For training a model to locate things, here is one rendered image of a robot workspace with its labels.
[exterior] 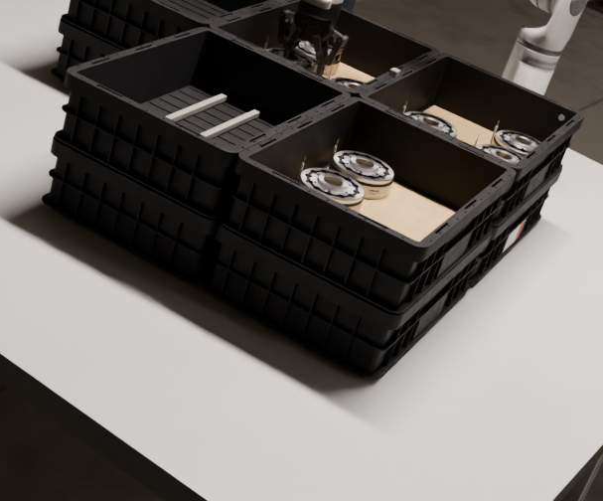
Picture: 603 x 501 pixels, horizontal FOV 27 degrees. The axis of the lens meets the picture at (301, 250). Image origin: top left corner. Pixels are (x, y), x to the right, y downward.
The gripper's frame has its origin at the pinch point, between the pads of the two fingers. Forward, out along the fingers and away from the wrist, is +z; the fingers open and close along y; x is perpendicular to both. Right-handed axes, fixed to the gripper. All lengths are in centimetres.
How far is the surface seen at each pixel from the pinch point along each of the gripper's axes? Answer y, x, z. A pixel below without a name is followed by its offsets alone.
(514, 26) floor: 72, -393, 82
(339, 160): -24.4, 30.5, -0.1
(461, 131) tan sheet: -29.3, -12.3, 2.8
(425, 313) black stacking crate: -49, 43, 11
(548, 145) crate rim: -48.7, 2.5, -6.9
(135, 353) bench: -24, 79, 16
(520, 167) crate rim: -49, 17, -7
